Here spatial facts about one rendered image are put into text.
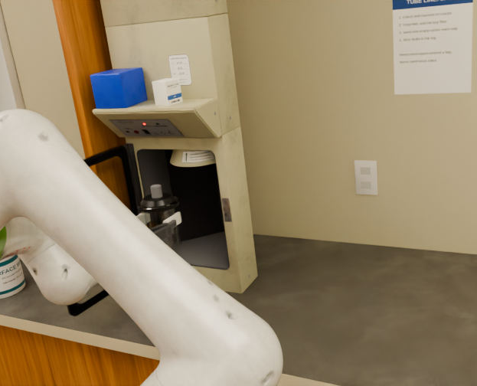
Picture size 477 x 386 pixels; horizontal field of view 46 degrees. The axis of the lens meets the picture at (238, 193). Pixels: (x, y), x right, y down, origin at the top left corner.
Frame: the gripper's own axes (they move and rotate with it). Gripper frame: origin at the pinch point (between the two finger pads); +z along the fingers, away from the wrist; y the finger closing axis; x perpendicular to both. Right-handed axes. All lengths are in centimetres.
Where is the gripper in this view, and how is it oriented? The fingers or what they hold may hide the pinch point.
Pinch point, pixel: (159, 218)
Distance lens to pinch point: 151.3
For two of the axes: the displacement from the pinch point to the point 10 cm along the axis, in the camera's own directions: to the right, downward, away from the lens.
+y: -8.8, -0.6, 4.8
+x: 1.1, 9.4, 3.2
